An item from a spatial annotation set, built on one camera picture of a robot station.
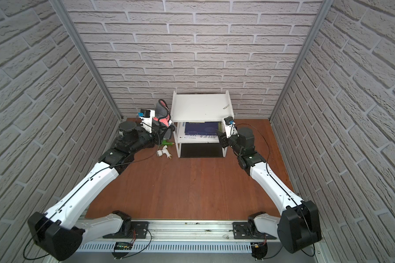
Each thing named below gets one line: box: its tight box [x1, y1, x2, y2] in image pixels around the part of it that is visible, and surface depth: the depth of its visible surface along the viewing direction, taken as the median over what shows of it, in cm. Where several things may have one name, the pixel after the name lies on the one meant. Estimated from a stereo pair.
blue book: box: [184, 121, 219, 136], surface depth 91 cm
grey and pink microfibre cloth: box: [153, 98, 176, 132], surface depth 67 cm
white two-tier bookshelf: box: [170, 89, 235, 158], surface depth 79 cm
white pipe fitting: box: [156, 144, 173, 160], surface depth 100 cm
